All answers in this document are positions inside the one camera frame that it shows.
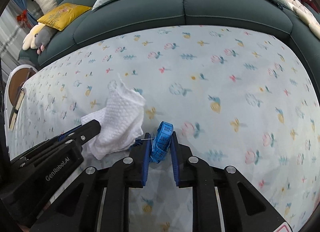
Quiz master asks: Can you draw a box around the flat white daisy cushion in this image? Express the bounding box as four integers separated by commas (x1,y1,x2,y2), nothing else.
292,0,320,39

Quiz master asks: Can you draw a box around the white textured cloth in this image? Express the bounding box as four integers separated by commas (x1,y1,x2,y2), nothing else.
81,80,146,160

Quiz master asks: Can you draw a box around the yellow embroidered cushion left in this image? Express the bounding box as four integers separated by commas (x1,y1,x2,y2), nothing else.
37,3,92,31

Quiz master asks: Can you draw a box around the floral light blue tablecloth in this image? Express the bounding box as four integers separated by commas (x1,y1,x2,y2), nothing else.
7,26,319,231

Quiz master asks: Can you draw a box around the blue measuring tape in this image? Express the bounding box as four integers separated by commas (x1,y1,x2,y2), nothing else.
130,121,175,164

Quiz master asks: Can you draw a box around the round wooden side table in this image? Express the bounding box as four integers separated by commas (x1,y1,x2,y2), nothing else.
3,64,38,127

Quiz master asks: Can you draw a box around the blue curtain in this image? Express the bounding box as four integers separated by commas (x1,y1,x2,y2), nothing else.
13,0,37,28

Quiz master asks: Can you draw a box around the small daisy cushion left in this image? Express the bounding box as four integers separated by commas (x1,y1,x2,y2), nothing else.
22,23,45,51

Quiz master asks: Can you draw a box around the dark green sectional sofa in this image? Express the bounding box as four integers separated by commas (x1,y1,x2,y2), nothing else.
18,0,319,82

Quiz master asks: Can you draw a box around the grey plush toy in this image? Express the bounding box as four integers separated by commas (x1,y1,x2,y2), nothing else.
35,26,58,54

